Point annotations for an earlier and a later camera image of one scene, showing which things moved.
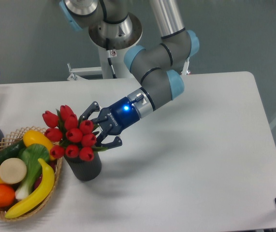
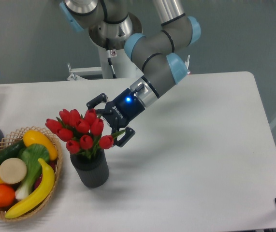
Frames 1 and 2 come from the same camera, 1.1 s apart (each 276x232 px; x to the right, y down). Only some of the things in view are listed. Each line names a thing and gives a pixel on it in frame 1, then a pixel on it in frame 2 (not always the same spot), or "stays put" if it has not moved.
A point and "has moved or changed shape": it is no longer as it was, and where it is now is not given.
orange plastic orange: (1, 195) stays put
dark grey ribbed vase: (85, 170) has moved or changed shape
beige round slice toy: (12, 171) stays put
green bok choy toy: (30, 153) stays put
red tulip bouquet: (73, 137) has moved or changed shape
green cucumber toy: (12, 151) stays put
